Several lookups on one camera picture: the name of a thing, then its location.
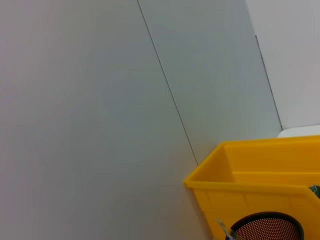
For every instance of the clear plastic ruler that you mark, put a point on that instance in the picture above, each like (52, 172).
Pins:
(225, 228)

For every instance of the green plastic wrapper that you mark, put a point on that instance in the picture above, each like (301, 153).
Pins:
(315, 191)

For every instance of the black mesh pen holder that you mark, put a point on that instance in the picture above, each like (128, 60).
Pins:
(265, 228)

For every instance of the yellow plastic bin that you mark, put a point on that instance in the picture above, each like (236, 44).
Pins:
(225, 200)

